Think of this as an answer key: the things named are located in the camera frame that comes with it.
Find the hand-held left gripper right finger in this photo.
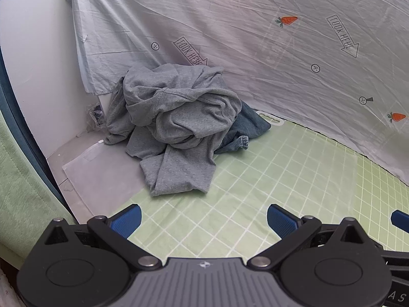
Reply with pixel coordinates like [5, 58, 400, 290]
[247, 204, 381, 269]

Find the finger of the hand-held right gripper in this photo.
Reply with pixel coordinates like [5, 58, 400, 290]
[390, 210, 409, 230]

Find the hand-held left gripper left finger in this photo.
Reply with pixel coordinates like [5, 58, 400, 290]
[43, 204, 162, 269]

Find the grey zip hoodie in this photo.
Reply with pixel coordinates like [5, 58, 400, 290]
[104, 64, 243, 197]

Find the clear plastic sheet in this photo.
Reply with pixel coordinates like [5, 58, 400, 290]
[62, 141, 154, 212]

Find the blue denim garment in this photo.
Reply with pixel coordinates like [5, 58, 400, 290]
[217, 100, 272, 154]

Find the white plastic loop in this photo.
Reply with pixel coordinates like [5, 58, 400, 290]
[256, 110, 282, 127]

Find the crumpled plastic bag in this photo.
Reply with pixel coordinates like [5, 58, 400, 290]
[86, 102, 107, 133]

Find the light green cloth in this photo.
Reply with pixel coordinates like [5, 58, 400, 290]
[0, 109, 77, 259]

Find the dark teal cloth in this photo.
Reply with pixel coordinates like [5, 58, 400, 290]
[0, 48, 68, 210]

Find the carrot print grey sheet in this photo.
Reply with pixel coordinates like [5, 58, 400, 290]
[65, 0, 409, 186]

